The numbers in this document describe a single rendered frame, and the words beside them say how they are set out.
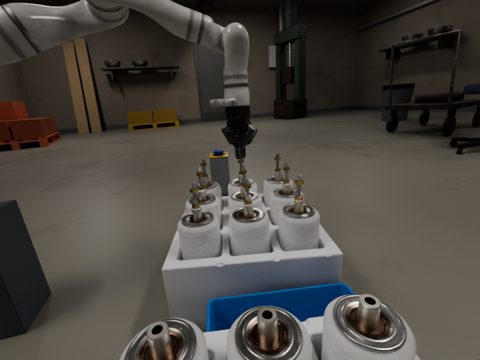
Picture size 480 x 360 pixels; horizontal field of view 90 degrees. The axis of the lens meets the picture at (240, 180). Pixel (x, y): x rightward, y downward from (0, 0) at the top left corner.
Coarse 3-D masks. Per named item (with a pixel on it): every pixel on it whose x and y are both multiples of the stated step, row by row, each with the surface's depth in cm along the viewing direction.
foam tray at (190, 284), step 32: (224, 224) 67; (320, 224) 64; (224, 256) 53; (256, 256) 52; (288, 256) 52; (320, 256) 52; (192, 288) 52; (224, 288) 53; (256, 288) 53; (288, 288) 54; (192, 320) 55
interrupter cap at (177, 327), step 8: (168, 320) 29; (176, 320) 29; (176, 328) 28; (184, 328) 28; (192, 328) 28; (136, 336) 28; (144, 336) 28; (176, 336) 28; (184, 336) 27; (192, 336) 27; (136, 344) 27; (144, 344) 27; (176, 344) 27; (184, 344) 26; (192, 344) 26; (128, 352) 26; (136, 352) 26; (144, 352) 26; (176, 352) 26; (184, 352) 26; (192, 352) 25
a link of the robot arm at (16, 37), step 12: (0, 12) 46; (0, 24) 46; (12, 24) 47; (0, 36) 47; (12, 36) 48; (24, 36) 49; (0, 48) 47; (12, 48) 49; (24, 48) 50; (0, 60) 49; (12, 60) 51
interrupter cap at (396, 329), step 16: (336, 304) 30; (352, 304) 30; (384, 304) 30; (336, 320) 28; (352, 320) 28; (384, 320) 28; (400, 320) 27; (352, 336) 26; (368, 336) 26; (384, 336) 26; (400, 336) 26; (384, 352) 24
